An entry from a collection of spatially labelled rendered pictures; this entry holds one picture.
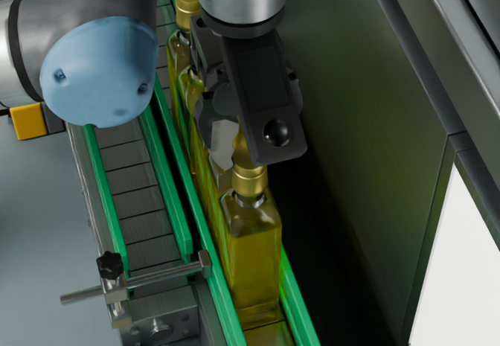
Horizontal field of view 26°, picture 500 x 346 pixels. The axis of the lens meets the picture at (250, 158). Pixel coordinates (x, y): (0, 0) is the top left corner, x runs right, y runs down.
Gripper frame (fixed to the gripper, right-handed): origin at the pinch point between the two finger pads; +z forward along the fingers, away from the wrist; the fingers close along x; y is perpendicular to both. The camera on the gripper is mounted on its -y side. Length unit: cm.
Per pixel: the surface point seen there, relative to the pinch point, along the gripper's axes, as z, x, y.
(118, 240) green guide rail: 18.8, 13.2, 7.0
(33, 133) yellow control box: 39, 20, 41
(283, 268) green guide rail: 18.9, -3.4, -1.7
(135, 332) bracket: 28.6, 13.6, 0.4
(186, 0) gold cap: -0.9, 0.6, 22.0
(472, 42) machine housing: -24.2, -14.0, -11.5
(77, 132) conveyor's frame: 27.4, 14.4, 30.4
